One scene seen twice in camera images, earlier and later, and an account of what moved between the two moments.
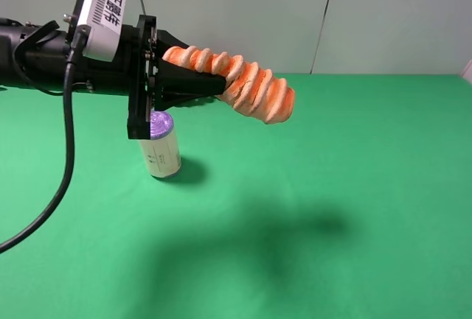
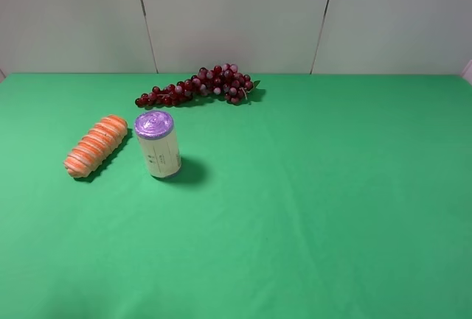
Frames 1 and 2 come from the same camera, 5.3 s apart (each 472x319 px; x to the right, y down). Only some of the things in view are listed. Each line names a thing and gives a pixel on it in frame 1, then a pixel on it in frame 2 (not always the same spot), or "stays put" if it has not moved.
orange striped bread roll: [249, 89] → [95, 146]
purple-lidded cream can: [161, 150] stays put
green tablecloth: [358, 205] stays put
